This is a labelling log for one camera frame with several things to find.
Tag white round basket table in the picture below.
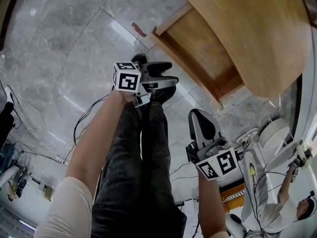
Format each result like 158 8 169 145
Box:
257 117 304 174

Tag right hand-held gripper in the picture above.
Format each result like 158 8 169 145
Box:
185 108 241 181

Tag person's left forearm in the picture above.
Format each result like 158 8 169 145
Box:
65 89 139 196

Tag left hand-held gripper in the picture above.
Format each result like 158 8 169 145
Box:
112 61 180 109

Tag person's right black shoe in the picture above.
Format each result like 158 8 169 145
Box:
148 84 177 105

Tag red tape mark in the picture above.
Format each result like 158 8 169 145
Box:
131 21 148 38

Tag person's white printed t-shirt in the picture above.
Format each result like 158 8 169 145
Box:
34 176 95 238

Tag wooden coffee table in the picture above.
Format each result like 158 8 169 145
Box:
170 0 313 99

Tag orange striped chair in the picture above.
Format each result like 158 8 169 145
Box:
219 182 246 211

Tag wooden table drawer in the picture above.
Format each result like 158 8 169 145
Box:
150 2 246 110

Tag small white flower plant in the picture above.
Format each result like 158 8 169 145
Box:
296 142 313 167

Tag white window bench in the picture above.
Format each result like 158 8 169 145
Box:
279 26 317 144

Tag person's right forearm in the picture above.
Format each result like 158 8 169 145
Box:
197 172 227 238

